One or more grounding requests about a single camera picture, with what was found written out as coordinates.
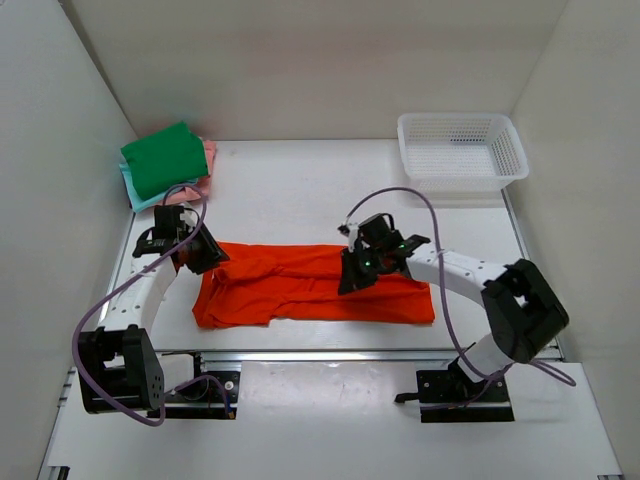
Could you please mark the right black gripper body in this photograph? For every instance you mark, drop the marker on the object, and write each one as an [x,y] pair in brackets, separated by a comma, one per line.
[378,255]

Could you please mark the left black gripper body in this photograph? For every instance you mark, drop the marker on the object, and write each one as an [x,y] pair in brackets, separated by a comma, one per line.
[185,233]

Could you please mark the orange t-shirt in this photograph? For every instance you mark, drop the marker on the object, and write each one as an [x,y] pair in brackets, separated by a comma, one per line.
[260,283]

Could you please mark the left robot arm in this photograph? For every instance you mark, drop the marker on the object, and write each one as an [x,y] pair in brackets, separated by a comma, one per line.
[118,366]

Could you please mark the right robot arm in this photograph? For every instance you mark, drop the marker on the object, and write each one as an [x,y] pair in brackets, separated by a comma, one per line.
[523,312]

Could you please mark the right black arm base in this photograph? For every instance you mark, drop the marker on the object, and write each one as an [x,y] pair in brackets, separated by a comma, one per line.
[444,396]

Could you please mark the teal folded t-shirt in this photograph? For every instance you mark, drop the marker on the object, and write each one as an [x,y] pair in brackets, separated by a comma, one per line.
[137,203]

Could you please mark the green folded t-shirt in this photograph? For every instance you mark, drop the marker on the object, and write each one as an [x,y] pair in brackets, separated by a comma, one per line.
[165,158]

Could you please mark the white plastic mesh basket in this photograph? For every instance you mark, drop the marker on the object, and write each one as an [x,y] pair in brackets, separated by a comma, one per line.
[460,153]

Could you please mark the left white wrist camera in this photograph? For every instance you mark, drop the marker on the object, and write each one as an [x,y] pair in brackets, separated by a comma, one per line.
[190,218]

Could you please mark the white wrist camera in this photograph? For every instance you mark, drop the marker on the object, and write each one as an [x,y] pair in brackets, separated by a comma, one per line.
[190,218]
[351,231]

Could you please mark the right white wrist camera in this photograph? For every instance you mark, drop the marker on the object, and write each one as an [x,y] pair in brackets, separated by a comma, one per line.
[351,231]

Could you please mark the aluminium rail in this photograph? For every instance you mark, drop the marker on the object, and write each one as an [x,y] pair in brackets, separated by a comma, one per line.
[386,355]

